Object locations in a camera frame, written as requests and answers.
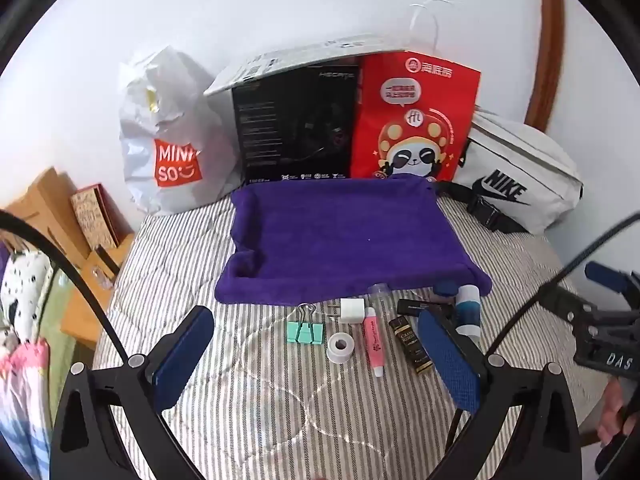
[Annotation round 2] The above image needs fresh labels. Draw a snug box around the white tape roll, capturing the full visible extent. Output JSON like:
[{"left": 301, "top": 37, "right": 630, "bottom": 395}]
[{"left": 327, "top": 332, "right": 352, "bottom": 363}]

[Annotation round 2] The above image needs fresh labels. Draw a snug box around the green cloth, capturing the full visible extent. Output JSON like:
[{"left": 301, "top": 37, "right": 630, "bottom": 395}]
[{"left": 39, "top": 280, "right": 97, "bottom": 393}]

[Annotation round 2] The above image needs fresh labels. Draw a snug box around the purple towel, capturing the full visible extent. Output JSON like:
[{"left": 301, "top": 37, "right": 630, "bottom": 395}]
[{"left": 215, "top": 176, "right": 494, "bottom": 309}]

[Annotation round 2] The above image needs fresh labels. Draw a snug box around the white USB charger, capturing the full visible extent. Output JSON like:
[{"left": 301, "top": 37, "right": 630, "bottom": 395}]
[{"left": 327, "top": 299, "right": 368, "bottom": 325}]

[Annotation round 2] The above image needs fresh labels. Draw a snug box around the black headset box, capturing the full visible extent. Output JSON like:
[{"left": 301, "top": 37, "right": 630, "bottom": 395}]
[{"left": 203, "top": 34, "right": 389, "bottom": 187}]

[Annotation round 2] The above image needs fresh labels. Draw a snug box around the white plastic shopping bag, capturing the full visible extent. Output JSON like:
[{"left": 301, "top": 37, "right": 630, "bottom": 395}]
[{"left": 117, "top": 46, "right": 242, "bottom": 217}]

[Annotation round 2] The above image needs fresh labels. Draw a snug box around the black cable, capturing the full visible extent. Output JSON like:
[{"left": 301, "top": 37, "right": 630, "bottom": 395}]
[
  {"left": 0, "top": 210, "right": 133, "bottom": 363},
  {"left": 486, "top": 212, "right": 640, "bottom": 358}
]

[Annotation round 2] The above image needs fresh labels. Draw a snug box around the plain black lighter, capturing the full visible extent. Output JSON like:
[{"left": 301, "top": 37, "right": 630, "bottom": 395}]
[{"left": 397, "top": 298, "right": 454, "bottom": 317}]

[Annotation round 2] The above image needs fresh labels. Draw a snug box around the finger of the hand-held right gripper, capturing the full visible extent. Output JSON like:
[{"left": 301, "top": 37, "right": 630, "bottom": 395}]
[
  {"left": 538, "top": 285, "right": 602, "bottom": 324},
  {"left": 585, "top": 261, "right": 640, "bottom": 306}
]

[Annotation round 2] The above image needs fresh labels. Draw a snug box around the white tube with blue label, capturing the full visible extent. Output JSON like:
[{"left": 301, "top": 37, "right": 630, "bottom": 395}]
[{"left": 455, "top": 283, "right": 482, "bottom": 337}]

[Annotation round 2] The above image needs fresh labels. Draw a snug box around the mint green binder clip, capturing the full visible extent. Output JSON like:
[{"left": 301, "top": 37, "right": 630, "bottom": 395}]
[{"left": 285, "top": 303, "right": 326, "bottom": 346}]

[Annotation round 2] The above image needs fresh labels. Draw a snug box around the panda print cloth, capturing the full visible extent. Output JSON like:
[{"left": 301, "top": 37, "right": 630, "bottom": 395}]
[{"left": 0, "top": 249, "right": 54, "bottom": 332}]

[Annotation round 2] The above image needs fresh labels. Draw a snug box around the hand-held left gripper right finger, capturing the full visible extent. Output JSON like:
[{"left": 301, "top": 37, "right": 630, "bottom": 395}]
[{"left": 418, "top": 309, "right": 584, "bottom": 480}]

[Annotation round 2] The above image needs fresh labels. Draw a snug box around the flat cardboard box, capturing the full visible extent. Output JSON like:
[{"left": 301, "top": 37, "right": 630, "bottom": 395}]
[{"left": 0, "top": 167, "right": 92, "bottom": 253}]

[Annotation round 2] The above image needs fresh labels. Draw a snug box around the person's right hand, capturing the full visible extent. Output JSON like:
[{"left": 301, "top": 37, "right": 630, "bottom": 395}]
[{"left": 597, "top": 380, "right": 632, "bottom": 447}]

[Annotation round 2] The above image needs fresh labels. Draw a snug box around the pink tube with white cap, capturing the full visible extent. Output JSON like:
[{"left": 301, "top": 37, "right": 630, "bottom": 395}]
[{"left": 363, "top": 306, "right": 387, "bottom": 379}]

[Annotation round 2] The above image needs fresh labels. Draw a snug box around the white waist bag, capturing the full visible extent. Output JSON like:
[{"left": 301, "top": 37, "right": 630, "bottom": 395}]
[{"left": 434, "top": 106, "right": 585, "bottom": 235}]

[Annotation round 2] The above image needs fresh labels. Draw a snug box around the clear plastic cup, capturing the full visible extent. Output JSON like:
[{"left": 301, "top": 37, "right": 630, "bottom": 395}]
[{"left": 368, "top": 282, "right": 394, "bottom": 309}]

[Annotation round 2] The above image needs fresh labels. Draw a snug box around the black gold-labelled lighter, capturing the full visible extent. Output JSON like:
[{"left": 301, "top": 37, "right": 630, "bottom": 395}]
[{"left": 389, "top": 315, "right": 434, "bottom": 375}]

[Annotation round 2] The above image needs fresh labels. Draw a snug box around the red panda print paper bag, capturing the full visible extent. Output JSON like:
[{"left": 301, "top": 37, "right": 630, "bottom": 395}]
[{"left": 350, "top": 0, "right": 482, "bottom": 184}]

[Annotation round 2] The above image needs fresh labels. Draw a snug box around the small brown cardboard box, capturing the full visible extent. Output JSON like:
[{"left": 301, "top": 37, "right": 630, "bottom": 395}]
[{"left": 60, "top": 244, "right": 136, "bottom": 347}]

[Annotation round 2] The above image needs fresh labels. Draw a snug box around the striped bedsheet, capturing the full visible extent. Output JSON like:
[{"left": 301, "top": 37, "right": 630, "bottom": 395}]
[{"left": 92, "top": 185, "right": 603, "bottom": 480}]

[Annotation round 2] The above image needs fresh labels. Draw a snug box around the patterned brown box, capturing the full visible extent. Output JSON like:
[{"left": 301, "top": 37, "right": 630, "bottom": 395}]
[{"left": 69, "top": 183, "right": 121, "bottom": 251}]

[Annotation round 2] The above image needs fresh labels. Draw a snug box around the brown wooden door frame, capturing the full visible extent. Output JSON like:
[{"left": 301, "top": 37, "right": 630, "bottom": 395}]
[{"left": 522, "top": 0, "right": 566, "bottom": 134}]

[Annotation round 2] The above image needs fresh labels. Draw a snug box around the pink and blue cloth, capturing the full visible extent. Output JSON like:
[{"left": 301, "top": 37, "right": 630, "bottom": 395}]
[{"left": 0, "top": 339, "right": 55, "bottom": 480}]

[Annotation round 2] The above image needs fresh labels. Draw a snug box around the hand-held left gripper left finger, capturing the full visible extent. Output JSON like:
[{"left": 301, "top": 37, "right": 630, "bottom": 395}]
[{"left": 50, "top": 306, "right": 215, "bottom": 480}]

